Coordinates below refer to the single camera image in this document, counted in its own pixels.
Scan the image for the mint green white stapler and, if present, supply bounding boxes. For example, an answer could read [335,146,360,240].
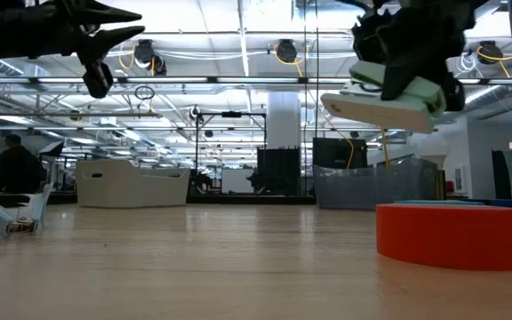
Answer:
[320,60,447,134]

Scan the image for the black gantry frame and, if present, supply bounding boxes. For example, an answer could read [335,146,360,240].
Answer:
[195,110,268,196]

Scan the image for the translucent dark plastic bin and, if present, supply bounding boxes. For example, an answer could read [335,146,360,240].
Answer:
[312,157,439,211]

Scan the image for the person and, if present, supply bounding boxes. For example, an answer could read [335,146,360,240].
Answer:
[0,134,47,196]

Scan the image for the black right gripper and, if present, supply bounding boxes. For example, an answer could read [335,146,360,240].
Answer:
[351,6,467,113]

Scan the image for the white square pillar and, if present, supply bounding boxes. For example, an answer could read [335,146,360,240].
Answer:
[267,91,302,150]

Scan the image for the long light rail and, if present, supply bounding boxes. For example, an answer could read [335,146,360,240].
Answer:
[0,76,512,87]

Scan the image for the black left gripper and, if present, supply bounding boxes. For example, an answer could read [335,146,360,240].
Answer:
[0,0,146,100]

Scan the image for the thick yellow cable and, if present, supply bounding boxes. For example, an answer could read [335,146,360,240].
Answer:
[379,128,391,169]

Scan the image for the wooden bulb holder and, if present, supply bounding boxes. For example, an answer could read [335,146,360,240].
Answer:
[436,168,447,201]

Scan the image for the black equipment box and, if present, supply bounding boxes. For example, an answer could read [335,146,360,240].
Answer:
[256,147,302,197]
[312,137,369,171]

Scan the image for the black aluminium table frame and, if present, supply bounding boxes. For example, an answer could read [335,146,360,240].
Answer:
[44,193,492,206]

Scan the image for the silver ventilation duct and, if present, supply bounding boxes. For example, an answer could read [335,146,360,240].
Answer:
[433,84,511,131]

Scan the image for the light grey plastic bin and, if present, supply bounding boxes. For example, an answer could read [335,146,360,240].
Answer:
[76,158,191,209]

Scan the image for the thin black hanging cable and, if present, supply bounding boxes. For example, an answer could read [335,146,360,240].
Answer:
[315,0,321,139]
[302,0,308,196]

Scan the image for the black cable reel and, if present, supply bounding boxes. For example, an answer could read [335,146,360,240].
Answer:
[275,38,300,64]
[477,40,505,66]
[132,38,168,76]

